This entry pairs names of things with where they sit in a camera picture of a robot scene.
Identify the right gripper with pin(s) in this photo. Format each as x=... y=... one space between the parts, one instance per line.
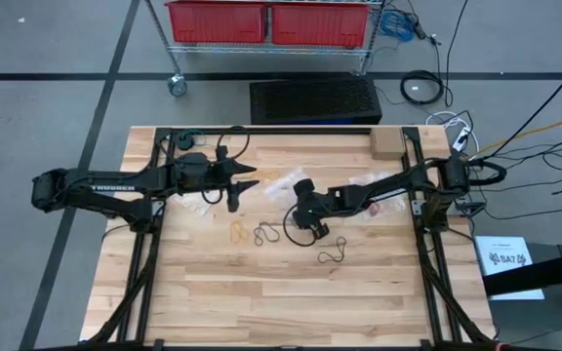
x=310 y=207

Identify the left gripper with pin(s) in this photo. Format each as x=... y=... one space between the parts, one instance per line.
x=198 y=173

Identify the dark rubber band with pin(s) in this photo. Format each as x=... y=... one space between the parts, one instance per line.
x=256 y=239
x=338 y=251

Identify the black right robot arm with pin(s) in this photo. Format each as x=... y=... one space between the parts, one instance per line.
x=398 y=180

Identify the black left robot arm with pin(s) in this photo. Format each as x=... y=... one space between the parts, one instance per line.
x=115 y=187

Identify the small cardboard box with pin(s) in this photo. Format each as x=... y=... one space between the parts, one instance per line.
x=387 y=143

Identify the shelf rack caster wheel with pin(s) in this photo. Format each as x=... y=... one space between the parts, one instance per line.
x=177 y=85

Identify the red plastic storage bin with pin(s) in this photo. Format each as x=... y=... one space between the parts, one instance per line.
x=217 y=22
x=319 y=24

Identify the white power strip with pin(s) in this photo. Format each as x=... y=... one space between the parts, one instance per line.
x=461 y=139

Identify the white SA7 paper sign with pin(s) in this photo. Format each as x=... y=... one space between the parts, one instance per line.
x=505 y=263

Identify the black beam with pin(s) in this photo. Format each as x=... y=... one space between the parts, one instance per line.
x=539 y=275

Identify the grey side table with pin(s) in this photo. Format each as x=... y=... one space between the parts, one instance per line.
x=530 y=317

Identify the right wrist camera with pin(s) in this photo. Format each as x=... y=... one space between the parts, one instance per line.
x=321 y=229

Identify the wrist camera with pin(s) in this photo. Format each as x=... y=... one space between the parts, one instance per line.
x=221 y=153
x=321 y=229

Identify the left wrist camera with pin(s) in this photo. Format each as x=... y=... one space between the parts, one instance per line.
x=221 y=153

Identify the black aluminium rig frame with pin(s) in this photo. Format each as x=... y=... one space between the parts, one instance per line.
x=163 y=146

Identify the grey metal bracket plate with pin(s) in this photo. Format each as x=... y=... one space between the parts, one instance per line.
x=416 y=207

